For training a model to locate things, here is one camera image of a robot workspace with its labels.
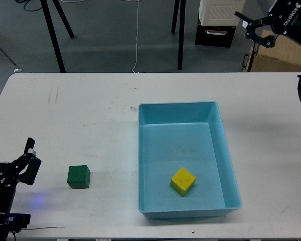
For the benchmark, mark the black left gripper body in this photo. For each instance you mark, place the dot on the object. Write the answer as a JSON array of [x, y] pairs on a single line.
[[9, 173]]

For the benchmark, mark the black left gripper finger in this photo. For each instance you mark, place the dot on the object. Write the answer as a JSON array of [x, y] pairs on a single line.
[[28, 164]]

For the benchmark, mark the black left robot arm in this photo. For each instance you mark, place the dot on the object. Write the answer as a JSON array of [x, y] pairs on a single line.
[[10, 222]]

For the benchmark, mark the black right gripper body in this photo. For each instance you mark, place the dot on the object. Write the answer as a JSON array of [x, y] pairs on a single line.
[[282, 14]]

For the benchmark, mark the yellow wooden block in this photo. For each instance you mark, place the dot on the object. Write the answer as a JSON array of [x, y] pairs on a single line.
[[182, 181]]

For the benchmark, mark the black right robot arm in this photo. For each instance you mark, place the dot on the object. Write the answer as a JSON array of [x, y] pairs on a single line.
[[294, 31]]

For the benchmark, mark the light blue plastic box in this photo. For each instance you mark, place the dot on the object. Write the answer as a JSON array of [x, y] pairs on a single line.
[[189, 135]]

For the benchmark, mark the green wooden block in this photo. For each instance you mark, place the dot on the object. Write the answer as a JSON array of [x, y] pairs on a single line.
[[78, 177]]

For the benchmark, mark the white appliance box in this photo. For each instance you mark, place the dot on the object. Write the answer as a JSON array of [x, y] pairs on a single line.
[[219, 13]]

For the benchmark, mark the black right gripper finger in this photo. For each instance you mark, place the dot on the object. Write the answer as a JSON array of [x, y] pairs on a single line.
[[249, 23], [267, 42]]

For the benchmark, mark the dark drawer box with handle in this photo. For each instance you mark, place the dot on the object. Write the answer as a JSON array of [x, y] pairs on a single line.
[[214, 36]]

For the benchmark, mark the black right table legs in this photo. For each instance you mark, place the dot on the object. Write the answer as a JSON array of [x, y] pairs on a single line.
[[179, 11]]

